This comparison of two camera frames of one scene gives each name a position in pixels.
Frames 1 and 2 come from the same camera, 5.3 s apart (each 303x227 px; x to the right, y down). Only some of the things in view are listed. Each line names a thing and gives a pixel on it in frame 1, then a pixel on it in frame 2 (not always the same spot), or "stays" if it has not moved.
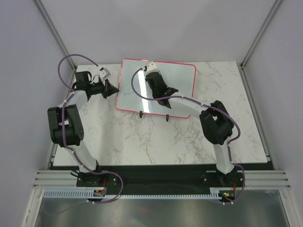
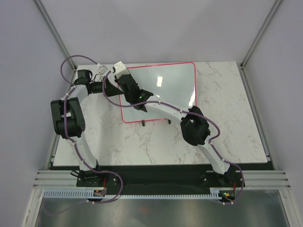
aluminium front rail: (253, 179) stays
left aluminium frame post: (46, 17) stays
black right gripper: (159, 74) to (116, 80)
